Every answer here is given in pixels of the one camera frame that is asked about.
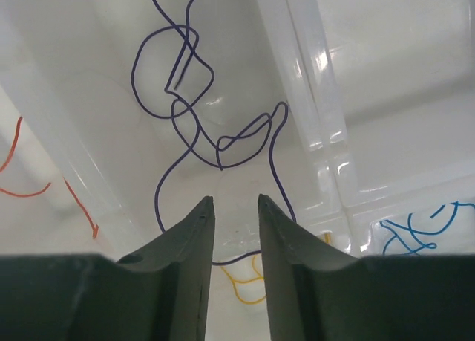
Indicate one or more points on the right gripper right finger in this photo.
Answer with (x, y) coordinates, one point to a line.
(316, 292)

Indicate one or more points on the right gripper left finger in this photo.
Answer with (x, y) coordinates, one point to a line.
(158, 292)

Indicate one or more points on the white foam compartment tray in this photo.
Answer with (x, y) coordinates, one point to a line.
(356, 115)

